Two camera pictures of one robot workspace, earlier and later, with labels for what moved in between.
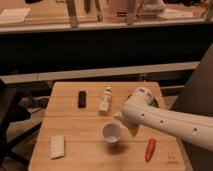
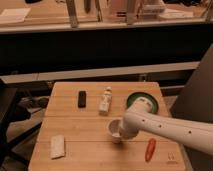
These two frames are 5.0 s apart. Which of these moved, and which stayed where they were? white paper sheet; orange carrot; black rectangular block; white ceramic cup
Moved: white ceramic cup
Stayed: white paper sheet; orange carrot; black rectangular block
